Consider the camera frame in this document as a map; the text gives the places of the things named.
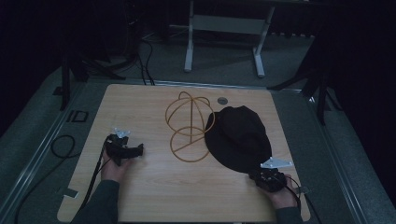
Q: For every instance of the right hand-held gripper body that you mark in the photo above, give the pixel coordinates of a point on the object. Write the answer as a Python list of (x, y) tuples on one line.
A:
[(273, 178)]

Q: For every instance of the black bucket hat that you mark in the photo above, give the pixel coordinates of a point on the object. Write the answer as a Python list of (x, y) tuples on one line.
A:
[(238, 140)]

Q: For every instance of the person's left hand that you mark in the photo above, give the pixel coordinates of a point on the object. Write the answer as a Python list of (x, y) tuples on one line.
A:
[(115, 171)]

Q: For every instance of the grey round table grommet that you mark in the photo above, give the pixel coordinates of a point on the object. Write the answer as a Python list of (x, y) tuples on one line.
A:
[(222, 100)]

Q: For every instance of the white desk frame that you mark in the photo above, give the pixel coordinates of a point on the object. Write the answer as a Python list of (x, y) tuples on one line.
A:
[(227, 25)]

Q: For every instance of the grey tape piece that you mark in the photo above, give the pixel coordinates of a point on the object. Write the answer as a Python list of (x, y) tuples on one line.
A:
[(303, 190), (71, 193)]

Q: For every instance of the person's right hand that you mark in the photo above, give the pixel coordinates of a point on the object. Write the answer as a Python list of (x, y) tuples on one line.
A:
[(284, 197)]

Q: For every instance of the black metal stand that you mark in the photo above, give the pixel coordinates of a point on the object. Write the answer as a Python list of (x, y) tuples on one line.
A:
[(320, 93), (65, 81)]

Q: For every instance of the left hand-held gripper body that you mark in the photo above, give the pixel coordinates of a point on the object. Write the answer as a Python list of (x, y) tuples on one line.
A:
[(115, 148)]

